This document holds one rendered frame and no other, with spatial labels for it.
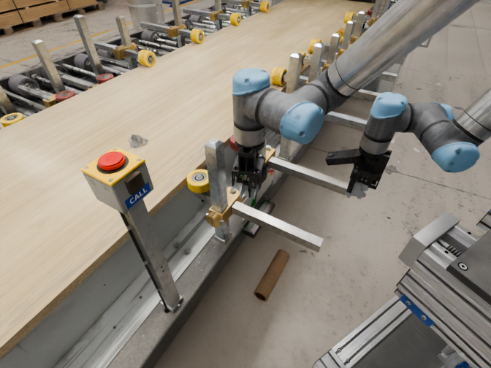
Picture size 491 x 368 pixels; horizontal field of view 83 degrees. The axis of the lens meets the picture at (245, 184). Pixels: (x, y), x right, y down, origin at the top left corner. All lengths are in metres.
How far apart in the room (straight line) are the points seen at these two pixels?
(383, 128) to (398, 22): 0.33
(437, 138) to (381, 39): 0.31
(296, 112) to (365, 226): 1.61
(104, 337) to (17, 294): 0.29
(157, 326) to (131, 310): 0.16
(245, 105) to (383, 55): 0.25
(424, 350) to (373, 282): 0.46
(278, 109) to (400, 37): 0.21
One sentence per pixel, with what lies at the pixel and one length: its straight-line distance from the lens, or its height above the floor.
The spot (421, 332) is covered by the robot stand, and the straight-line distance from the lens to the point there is 1.55.
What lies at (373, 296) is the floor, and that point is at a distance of 1.79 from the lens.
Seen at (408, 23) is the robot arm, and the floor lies 1.39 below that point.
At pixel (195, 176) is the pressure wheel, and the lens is 0.90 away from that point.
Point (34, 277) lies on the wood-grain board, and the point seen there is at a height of 0.90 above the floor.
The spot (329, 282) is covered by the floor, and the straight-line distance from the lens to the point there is 1.74.
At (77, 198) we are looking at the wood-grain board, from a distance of 0.96.
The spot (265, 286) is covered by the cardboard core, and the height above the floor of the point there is 0.08.
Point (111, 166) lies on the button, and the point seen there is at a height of 1.23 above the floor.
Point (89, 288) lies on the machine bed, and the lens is 0.93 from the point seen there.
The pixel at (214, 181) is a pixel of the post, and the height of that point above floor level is 0.99.
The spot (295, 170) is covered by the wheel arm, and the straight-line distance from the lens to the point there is 0.99.
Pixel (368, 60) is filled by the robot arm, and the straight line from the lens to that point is 0.55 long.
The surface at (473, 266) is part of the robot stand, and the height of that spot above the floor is 1.04.
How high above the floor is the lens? 1.50
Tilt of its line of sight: 44 degrees down
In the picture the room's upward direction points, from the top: straight up
